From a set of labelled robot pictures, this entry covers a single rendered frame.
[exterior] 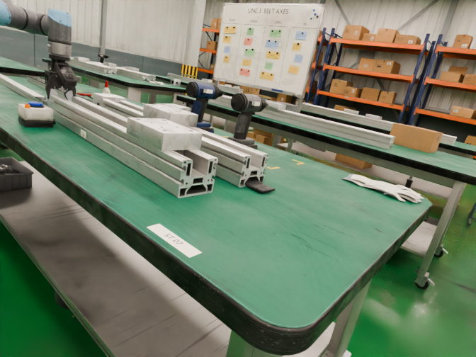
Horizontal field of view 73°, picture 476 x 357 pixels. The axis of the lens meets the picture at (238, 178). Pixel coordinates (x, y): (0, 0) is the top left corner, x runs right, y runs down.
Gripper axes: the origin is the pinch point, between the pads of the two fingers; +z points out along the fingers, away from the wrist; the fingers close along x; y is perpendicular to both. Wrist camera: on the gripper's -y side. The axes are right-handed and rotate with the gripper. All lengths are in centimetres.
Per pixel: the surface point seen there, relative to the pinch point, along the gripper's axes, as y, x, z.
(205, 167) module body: -84, -2, -4
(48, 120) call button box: -20.4, 10.6, -0.4
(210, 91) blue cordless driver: -37, -42, -17
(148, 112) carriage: -40.0, -13.4, -7.9
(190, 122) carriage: -52, -21, -8
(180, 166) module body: -84, 5, -5
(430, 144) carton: -82, -214, -4
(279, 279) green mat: -115, 9, 2
